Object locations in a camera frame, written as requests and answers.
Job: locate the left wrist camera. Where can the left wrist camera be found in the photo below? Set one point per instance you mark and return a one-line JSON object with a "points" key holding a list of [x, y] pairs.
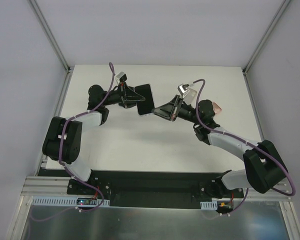
{"points": [[121, 77]]}

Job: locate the aluminium frame post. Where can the aluminium frame post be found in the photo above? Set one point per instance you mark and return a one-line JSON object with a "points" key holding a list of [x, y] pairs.
{"points": [[266, 35], [49, 34]]}

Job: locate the beige phone case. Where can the beige phone case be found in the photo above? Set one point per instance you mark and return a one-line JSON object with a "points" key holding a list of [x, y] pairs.
{"points": [[188, 95]]}

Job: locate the left aluminium frame post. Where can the left aluminium frame post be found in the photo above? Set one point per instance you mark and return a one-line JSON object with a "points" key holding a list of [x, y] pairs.
{"points": [[49, 34]]}

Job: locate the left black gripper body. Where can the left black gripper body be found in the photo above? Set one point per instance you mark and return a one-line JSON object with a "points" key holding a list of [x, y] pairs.
{"points": [[124, 96]]}

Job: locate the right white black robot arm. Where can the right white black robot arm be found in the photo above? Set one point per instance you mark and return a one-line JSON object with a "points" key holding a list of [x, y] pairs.
{"points": [[263, 166]]}

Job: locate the right aluminium frame post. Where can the right aluminium frame post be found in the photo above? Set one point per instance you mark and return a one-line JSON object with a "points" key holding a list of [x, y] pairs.
{"points": [[266, 35]]}

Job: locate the right white cable duct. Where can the right white cable duct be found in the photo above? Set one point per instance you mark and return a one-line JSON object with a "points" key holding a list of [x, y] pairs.
{"points": [[209, 205]]}

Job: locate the pink phone case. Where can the pink phone case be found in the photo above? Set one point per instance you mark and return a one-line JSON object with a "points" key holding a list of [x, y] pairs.
{"points": [[216, 108]]}

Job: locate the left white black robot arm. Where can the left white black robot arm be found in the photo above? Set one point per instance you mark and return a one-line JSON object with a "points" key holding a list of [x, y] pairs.
{"points": [[62, 142]]}

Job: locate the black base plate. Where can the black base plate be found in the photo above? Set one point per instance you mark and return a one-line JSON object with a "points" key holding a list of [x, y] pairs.
{"points": [[141, 189]]}

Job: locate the white cable duct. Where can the white cable duct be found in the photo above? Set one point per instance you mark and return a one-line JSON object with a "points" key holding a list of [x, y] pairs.
{"points": [[209, 205], [59, 201]]}

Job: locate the left white cable duct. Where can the left white cable duct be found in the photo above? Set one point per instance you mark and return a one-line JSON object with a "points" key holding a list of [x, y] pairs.
{"points": [[59, 201]]}

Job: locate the black phone clear case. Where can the black phone clear case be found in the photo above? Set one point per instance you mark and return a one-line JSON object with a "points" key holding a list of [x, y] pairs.
{"points": [[145, 106]]}

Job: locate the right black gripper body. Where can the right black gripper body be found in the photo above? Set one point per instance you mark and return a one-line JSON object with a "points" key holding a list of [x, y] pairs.
{"points": [[176, 108]]}

